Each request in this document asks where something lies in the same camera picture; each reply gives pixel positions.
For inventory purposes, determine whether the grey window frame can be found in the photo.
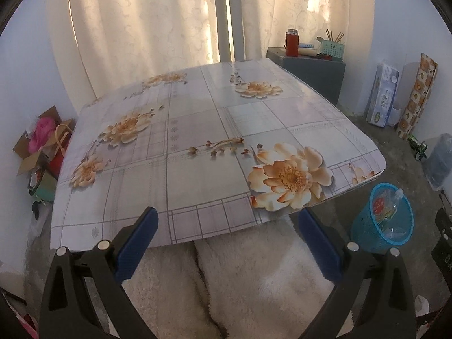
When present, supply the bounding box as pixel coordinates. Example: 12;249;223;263
212;0;247;65

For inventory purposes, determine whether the grey cabinet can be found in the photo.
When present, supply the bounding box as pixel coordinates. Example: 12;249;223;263
266;47;346;106

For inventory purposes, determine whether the pink packet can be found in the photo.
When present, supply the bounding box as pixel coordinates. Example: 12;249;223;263
19;314;40;339

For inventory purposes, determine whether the green gift box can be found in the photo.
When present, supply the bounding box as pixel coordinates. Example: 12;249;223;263
28;169;59;203

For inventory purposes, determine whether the brown patterned paper roll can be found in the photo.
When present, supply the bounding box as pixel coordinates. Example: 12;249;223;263
397;53;439;140

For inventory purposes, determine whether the blue mesh basket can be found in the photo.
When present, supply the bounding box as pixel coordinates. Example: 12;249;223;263
350;182;415;254

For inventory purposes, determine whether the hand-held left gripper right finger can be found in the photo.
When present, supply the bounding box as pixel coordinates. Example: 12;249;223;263
297;207;417;339

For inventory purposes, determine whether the green toy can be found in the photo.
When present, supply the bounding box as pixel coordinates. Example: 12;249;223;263
408;136;429;162

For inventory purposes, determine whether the white tube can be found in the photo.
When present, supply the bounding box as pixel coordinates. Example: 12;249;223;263
299;42;319;58

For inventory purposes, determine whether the cardboard box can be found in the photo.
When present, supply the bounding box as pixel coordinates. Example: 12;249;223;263
13;106;77;176

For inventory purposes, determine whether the clear water jug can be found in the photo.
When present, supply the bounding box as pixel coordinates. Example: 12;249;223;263
422;133;452;192

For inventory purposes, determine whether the green plastic bottle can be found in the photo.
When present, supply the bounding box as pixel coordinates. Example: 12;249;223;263
386;188;405;216

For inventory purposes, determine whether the floral tablecloth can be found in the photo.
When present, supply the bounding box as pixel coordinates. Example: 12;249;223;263
49;60;388;252

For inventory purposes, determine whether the red gift bag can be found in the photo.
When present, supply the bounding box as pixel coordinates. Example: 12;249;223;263
49;120;77;181

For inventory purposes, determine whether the toilet paper pack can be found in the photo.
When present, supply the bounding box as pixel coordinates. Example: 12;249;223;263
366;63;400;128

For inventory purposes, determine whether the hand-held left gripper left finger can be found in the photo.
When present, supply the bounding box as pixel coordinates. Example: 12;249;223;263
39;207;159;339

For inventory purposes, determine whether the green pen holder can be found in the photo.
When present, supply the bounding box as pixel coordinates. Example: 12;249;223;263
321;30;345;61

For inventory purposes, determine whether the cream patterned curtain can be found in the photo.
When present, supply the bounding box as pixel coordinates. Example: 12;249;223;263
46;0;221;100
240;0;375;78

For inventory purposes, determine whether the person's left leg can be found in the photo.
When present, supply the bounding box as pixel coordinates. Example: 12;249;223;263
120;241;227;339

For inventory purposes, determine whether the red thermos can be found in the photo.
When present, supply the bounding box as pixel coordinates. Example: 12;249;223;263
285;28;300;57

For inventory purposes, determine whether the pink plush toy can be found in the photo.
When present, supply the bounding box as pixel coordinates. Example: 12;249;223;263
28;117;57;153

